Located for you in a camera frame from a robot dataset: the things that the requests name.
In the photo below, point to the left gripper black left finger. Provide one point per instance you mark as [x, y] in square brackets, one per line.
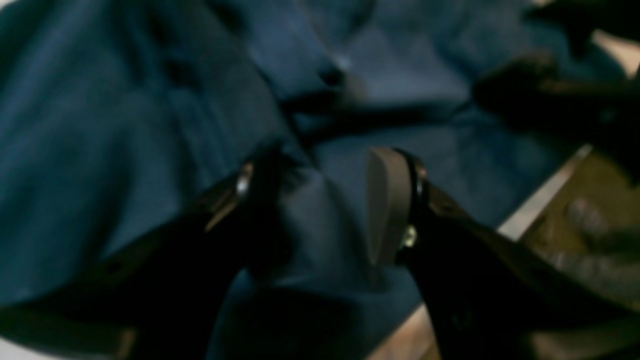
[158, 298]

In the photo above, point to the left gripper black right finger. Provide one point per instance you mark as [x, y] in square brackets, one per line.
[488, 297]

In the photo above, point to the dark blue T-shirt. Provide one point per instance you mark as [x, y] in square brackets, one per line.
[118, 115]

